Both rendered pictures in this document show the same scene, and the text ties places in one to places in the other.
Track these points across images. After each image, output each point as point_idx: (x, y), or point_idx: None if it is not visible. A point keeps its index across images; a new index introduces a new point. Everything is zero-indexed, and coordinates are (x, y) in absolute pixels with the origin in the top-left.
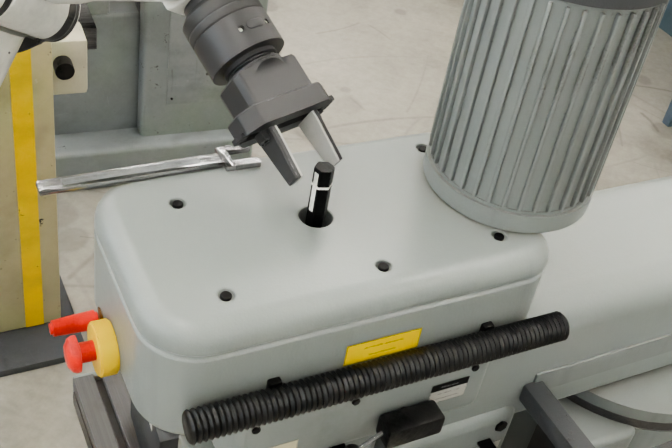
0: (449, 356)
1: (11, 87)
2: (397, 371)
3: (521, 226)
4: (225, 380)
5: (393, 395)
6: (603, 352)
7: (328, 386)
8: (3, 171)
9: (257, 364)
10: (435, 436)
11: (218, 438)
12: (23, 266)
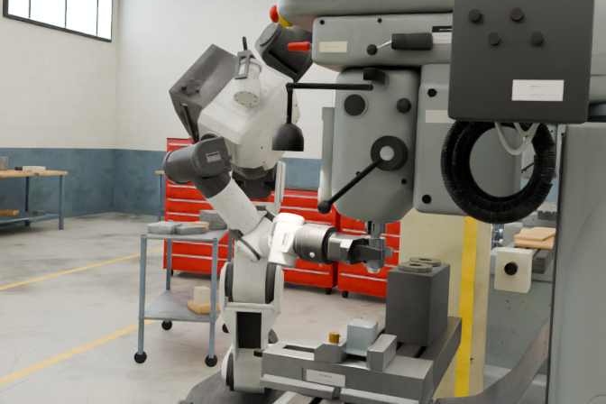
0: None
1: (463, 250)
2: None
3: None
4: None
5: (405, 24)
6: (593, 51)
7: None
8: (451, 310)
9: None
10: (447, 85)
11: None
12: (455, 394)
